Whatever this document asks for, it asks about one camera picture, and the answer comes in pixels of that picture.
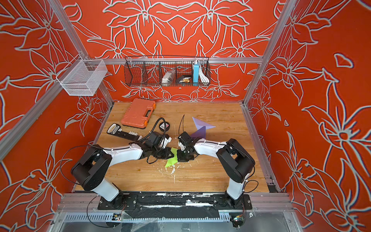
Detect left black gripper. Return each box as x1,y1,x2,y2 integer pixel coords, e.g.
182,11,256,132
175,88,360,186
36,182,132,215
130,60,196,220
152,147,176,160

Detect lime green square paper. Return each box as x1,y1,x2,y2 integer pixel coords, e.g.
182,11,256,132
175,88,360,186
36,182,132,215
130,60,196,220
165,148,178,168

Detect light lavender square paper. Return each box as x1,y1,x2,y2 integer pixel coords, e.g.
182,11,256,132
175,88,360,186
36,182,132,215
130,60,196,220
192,117,215,130

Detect dark purple square paper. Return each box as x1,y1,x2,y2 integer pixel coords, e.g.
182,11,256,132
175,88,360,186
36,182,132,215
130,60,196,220
191,126,206,139

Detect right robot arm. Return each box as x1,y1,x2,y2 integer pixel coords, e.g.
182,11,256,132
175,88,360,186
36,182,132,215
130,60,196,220
177,135,256,209

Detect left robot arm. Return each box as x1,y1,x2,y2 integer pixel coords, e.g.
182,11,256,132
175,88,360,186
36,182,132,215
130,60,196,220
71,142,174,209

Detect black round disc with label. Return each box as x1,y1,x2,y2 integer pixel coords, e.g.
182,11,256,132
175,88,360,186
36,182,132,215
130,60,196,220
159,121,170,131

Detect orange plastic tool case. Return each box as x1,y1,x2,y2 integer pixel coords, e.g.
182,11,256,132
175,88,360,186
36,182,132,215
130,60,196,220
121,98,156,129

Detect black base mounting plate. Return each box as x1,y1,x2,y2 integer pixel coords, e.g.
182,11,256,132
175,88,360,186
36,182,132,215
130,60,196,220
98,192,252,210

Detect silver packet in basket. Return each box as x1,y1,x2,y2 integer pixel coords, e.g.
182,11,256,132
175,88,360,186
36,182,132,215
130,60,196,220
161,70,176,87

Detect black item in basket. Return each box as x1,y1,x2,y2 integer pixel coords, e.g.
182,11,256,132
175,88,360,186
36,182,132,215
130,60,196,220
176,75,193,84

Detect light blue box in basket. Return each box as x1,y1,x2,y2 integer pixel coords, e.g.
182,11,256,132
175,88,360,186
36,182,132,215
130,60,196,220
192,63,200,86

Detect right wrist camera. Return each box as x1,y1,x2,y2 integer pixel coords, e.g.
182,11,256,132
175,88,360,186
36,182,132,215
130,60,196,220
178,131,193,150

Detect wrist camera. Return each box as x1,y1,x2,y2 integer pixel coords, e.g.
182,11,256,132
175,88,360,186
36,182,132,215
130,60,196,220
178,131,193,150
160,134,172,148

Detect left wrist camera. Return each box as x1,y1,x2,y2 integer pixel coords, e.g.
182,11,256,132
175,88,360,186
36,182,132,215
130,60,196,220
160,134,172,148

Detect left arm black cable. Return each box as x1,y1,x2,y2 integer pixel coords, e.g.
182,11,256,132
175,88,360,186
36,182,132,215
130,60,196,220
136,117,166,144

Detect white slotted cable duct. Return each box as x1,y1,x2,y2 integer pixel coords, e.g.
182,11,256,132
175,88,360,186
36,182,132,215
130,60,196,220
63,212,231,223

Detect white cables in basket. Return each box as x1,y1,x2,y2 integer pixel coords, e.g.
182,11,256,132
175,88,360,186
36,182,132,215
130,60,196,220
199,62,211,85

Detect black wire wall basket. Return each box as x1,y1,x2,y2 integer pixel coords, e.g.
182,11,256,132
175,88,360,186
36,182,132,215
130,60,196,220
124,56,211,87

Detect clear plastic wall bin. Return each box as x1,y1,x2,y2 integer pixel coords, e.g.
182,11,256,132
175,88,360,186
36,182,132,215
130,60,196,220
57,60,107,96

